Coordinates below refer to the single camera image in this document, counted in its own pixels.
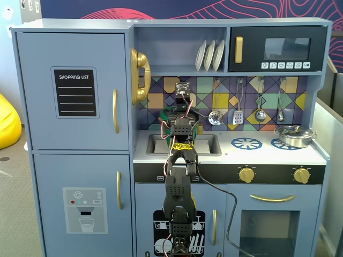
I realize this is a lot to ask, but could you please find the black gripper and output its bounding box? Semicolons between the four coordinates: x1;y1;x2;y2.
167;99;199;126

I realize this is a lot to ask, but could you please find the steel pot with lid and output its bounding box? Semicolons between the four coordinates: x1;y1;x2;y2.
273;125;318;149

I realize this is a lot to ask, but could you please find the steel round skimmer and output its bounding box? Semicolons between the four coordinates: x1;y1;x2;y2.
208;78;223;126

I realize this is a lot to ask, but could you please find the grey sink basin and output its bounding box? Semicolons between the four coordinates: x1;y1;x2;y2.
146;133;223;157

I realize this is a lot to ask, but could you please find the steel slotted spatula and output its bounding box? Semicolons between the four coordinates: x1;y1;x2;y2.
232;77;245;126

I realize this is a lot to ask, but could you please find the gold toy telephone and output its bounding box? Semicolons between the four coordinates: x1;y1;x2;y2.
130;47;152;106

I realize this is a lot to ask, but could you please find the white toy plate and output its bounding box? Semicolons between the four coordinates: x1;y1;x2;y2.
212;39;226;72
195;40;207;72
203;40;216;72

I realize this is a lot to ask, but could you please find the steel ladle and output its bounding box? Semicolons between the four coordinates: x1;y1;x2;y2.
254;77;267;123

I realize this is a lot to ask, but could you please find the gold stove knob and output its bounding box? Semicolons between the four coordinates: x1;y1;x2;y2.
293;168;311;184
238;167;256;184

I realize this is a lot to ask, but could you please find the steel spoon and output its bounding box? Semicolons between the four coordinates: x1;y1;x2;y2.
276;77;287;123

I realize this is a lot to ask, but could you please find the blue wooden toy kitchen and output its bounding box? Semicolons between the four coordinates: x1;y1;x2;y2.
10;18;333;257

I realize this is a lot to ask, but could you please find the black toy microwave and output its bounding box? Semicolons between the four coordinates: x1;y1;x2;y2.
227;25;329;73

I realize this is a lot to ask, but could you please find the pale blue desk divider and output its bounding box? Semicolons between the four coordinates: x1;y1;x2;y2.
313;72;343;257

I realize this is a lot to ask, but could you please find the yellow bean bag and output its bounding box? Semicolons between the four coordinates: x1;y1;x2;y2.
0;93;23;150

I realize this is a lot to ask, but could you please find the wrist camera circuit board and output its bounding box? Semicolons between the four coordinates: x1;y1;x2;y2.
175;81;192;95

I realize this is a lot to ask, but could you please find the gold fridge door handle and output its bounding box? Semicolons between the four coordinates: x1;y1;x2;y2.
112;88;120;134

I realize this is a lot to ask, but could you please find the gold microwave handle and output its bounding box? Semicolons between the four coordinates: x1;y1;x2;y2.
235;36;244;64

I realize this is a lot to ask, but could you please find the gold freezer door handle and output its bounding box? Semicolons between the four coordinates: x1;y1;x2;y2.
116;171;124;210

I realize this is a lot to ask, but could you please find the black cable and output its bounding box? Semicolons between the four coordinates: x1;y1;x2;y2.
197;160;255;257

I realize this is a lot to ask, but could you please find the gold dishwasher door handle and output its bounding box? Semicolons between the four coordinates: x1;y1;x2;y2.
212;209;218;246

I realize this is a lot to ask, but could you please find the gold oven door handle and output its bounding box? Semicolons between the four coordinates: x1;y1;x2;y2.
250;194;296;203

